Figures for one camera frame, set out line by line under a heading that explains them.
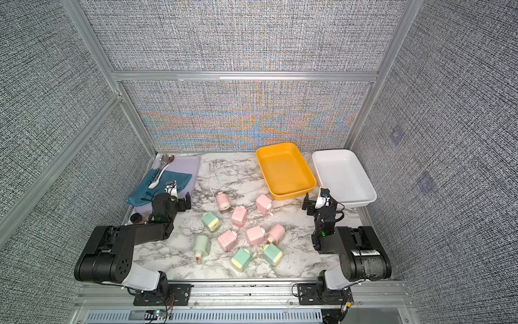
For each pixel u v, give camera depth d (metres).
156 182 1.06
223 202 0.90
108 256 0.44
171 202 0.75
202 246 0.79
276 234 0.82
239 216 0.86
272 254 0.76
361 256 0.44
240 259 0.76
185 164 1.13
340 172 1.09
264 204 0.92
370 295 0.75
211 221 0.87
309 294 0.73
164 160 1.13
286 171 1.09
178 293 0.73
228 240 0.79
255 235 0.82
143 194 1.01
